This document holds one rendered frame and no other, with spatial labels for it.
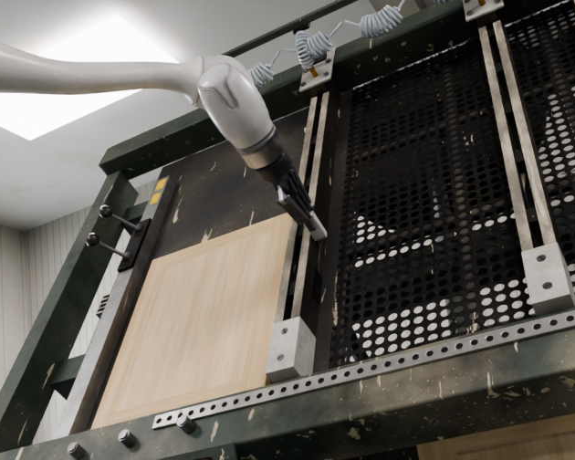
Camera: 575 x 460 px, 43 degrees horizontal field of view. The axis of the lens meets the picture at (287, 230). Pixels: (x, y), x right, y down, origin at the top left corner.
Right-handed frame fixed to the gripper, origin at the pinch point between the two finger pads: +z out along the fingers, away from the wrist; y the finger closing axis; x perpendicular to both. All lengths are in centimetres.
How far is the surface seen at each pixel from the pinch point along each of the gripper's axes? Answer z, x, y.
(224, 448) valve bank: 3, 15, -50
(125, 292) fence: 5, 58, 6
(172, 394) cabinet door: 6.6, 34.2, -31.2
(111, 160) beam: -2, 82, 72
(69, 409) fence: 4, 61, -30
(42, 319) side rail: 3, 85, 4
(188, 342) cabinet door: 6.6, 33.7, -17.1
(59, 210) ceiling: 131, 336, 325
